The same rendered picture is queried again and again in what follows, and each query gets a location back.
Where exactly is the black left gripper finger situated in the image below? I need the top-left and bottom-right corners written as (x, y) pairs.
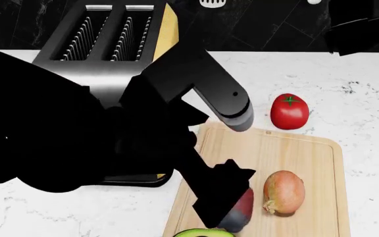
top-left (191, 187), bottom-right (250, 229)

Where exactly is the red bell pepper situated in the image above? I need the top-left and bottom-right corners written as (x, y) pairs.
top-left (216, 188), bottom-right (255, 233)

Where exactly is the green avocado half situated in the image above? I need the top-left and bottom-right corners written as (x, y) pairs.
top-left (172, 228), bottom-right (237, 237)

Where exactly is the brown onion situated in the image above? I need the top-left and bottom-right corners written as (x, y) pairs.
top-left (262, 170), bottom-right (307, 217)

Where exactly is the light wooden cutting board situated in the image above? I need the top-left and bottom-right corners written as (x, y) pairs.
top-left (161, 120), bottom-right (352, 237)

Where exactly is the red tomato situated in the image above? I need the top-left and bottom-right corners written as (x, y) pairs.
top-left (270, 93), bottom-right (310, 130)

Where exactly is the silver two-slot toaster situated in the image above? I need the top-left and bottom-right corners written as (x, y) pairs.
top-left (32, 0), bottom-right (180, 188)

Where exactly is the white slotted spatula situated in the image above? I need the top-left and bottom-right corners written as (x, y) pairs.
top-left (199, 0), bottom-right (227, 9)

